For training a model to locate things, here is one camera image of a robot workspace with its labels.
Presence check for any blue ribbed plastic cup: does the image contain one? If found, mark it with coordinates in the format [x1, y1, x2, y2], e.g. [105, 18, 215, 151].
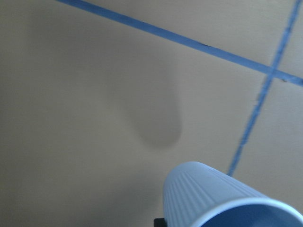
[163, 162, 303, 227]

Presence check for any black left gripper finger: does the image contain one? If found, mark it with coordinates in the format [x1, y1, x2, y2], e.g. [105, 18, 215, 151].
[153, 218, 167, 227]

